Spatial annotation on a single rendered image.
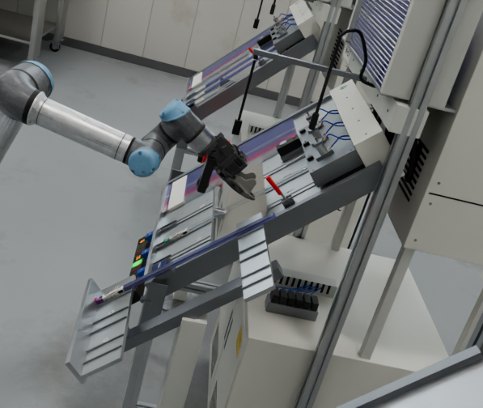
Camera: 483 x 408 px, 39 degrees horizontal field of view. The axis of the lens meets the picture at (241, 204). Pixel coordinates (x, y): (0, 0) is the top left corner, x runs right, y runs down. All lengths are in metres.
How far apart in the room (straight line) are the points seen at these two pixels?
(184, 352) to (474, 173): 0.85
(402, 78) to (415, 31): 0.11
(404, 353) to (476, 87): 0.85
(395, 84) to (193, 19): 4.93
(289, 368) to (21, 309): 1.31
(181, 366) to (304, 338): 0.48
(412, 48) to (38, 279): 2.04
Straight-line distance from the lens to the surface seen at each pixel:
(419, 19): 1.67
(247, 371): 2.07
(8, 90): 1.88
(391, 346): 2.20
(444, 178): 1.83
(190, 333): 1.67
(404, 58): 1.69
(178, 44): 6.59
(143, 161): 1.78
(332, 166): 1.80
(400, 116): 1.70
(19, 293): 3.07
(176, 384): 1.77
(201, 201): 2.21
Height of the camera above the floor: 1.75
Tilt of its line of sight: 24 degrees down
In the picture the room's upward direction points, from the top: 16 degrees clockwise
